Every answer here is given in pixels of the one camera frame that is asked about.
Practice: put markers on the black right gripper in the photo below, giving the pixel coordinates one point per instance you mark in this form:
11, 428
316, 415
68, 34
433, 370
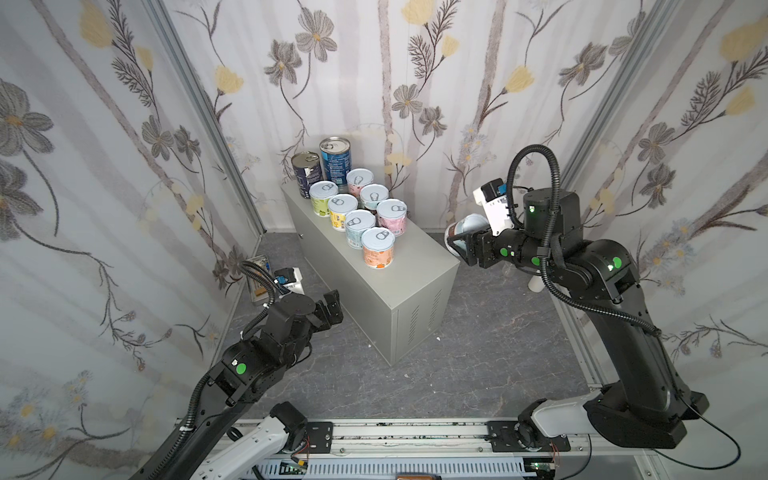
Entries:
477, 248

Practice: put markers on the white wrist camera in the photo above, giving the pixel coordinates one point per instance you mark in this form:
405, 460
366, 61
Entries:
289, 279
492, 198

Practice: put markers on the white brown label can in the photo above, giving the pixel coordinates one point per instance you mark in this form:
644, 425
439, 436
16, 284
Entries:
372, 195

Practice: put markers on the pink orange label can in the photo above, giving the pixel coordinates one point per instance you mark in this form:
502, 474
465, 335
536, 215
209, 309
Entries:
392, 215

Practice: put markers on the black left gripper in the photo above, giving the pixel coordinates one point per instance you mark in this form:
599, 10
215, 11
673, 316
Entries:
327, 309

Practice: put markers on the grey metal cabinet counter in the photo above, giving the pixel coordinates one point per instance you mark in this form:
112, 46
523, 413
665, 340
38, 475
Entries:
396, 307

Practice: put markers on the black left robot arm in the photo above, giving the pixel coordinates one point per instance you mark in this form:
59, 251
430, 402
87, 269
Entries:
275, 341

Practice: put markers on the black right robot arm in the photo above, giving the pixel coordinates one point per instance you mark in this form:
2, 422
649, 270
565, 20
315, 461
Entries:
649, 404

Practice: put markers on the dark navy tall can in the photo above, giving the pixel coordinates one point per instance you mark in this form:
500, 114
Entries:
307, 171

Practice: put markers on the white plastic bottle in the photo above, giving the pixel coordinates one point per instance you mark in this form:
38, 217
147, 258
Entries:
536, 284

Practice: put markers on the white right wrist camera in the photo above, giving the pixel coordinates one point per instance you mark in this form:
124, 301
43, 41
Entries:
492, 198

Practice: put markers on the green label can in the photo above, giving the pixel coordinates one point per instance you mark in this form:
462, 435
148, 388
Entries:
320, 194

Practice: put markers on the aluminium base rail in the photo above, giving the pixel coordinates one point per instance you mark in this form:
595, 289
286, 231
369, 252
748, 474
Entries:
413, 449

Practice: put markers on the teal label can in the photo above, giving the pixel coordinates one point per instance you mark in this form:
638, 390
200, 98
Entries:
356, 223

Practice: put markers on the blue label tall can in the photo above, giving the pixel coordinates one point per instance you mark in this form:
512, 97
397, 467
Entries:
336, 159

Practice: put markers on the yellow label can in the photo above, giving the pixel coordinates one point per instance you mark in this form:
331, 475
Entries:
340, 206

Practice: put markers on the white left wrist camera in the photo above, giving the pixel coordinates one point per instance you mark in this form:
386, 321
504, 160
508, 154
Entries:
289, 279

